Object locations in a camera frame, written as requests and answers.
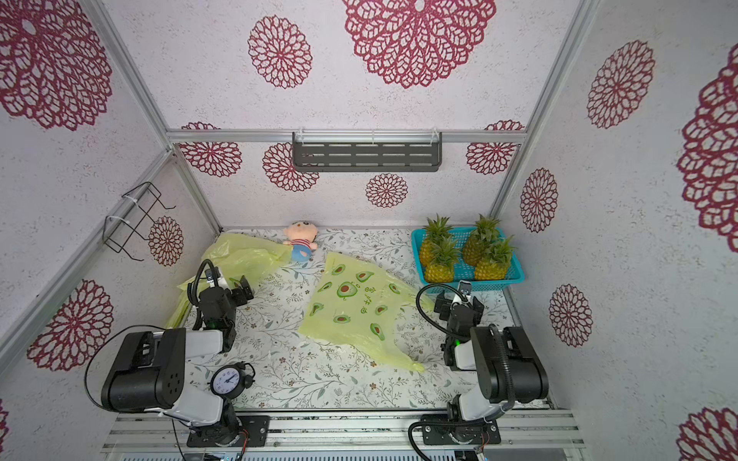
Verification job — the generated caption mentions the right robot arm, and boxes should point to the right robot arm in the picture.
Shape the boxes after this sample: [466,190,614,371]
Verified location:
[434,292,550,423]

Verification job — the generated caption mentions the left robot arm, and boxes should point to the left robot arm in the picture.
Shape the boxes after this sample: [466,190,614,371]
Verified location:
[100,277,256,447]

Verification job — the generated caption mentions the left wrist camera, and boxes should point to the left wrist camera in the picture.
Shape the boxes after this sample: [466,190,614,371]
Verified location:
[205,267,229,289]

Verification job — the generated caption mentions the teal plastic basket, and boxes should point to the teal plastic basket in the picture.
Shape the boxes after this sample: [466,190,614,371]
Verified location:
[410,226,527,293]

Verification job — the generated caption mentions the black alarm clock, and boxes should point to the black alarm clock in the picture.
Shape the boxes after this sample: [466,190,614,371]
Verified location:
[209,362,257,401]

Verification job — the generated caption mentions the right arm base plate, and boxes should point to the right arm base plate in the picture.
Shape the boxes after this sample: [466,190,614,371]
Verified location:
[421,414,502,447]

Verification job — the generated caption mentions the plush doll toy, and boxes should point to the plush doll toy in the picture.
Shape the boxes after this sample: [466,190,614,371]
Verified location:
[284,221,318,263]

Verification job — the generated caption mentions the plain green plastic bag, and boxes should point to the plain green plastic bag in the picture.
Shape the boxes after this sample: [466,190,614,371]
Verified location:
[162,231,293,330]

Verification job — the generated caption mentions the black wire wall rack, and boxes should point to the black wire wall rack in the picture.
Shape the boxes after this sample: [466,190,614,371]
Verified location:
[101,181,175,262]

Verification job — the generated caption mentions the grey wall shelf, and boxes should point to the grey wall shelf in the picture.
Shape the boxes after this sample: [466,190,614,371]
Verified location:
[292,132,443,173]

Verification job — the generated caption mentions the avocado print green plastic bag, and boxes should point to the avocado print green plastic bag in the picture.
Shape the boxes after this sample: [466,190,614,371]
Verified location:
[298,252,425,373]

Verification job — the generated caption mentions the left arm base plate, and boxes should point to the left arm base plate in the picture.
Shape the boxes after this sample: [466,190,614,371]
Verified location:
[186,415,271,449]

